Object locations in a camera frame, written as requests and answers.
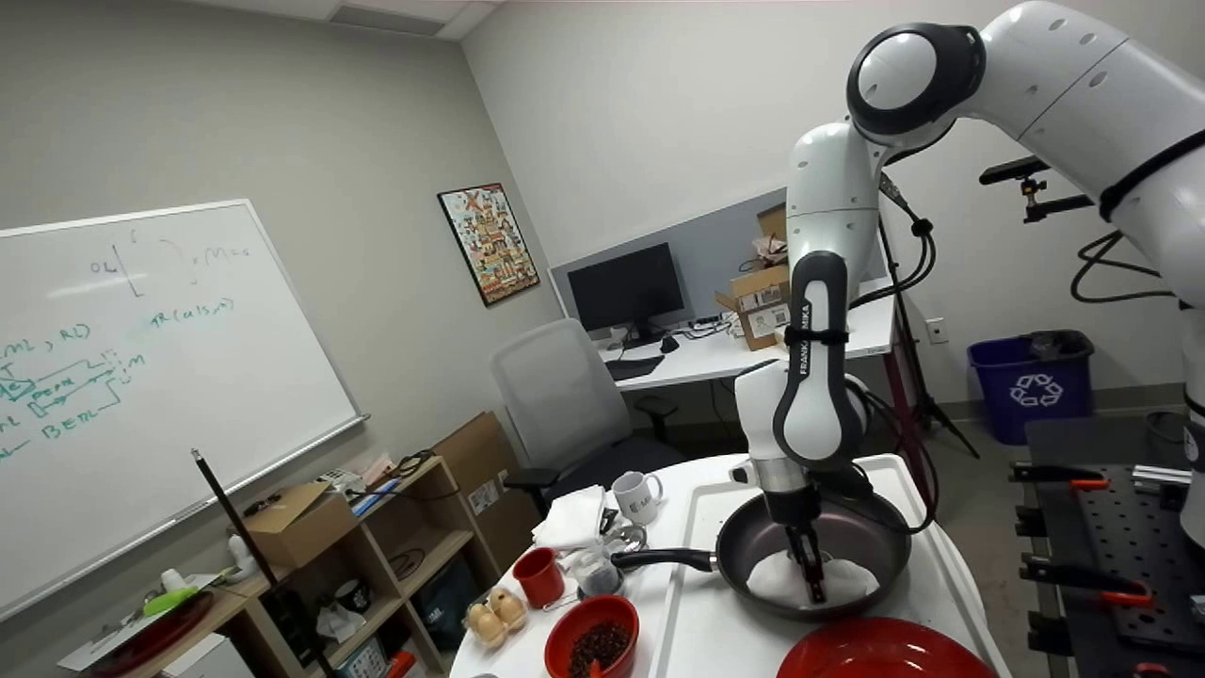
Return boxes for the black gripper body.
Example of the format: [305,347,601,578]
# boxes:
[765,485,822,531]

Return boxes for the white towel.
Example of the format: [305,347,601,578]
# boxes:
[741,547,886,609]

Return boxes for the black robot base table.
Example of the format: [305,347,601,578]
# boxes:
[1010,416,1205,678]

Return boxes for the dark frying pan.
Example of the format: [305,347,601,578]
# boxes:
[615,495,912,622]

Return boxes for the round white table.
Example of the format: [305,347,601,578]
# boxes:
[445,448,1014,678]

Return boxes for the red plate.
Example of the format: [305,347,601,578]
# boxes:
[775,618,995,678]

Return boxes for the white cutting board tray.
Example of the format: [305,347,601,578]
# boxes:
[626,448,1014,678]

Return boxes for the white mug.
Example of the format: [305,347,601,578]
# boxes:
[610,470,661,529]

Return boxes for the white desk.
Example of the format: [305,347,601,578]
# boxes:
[621,296,896,391]

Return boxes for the small glass jar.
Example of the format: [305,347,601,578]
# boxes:
[576,553,621,599]

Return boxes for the red bowl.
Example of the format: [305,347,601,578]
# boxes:
[541,594,638,678]

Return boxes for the grey office chair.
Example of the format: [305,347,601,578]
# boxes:
[493,319,672,511]

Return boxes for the red mug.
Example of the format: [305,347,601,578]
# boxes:
[513,547,564,609]

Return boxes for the blue recycling bin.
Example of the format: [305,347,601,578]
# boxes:
[966,332,1097,445]

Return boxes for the computer monitor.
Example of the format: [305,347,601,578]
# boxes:
[568,246,684,342]

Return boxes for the black tripod stand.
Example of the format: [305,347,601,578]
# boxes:
[877,172,977,509]

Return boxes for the bread rolls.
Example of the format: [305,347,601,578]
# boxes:
[464,589,527,652]

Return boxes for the wooden shelf unit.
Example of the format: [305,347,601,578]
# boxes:
[61,457,498,678]

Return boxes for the cardboard box on shelf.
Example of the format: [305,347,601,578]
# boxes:
[244,481,359,569]

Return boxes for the black pole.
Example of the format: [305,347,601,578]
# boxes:
[189,448,333,678]

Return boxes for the whiteboard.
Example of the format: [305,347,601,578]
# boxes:
[0,198,359,618]

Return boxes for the framed wall poster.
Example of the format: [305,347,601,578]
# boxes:
[435,180,539,305]

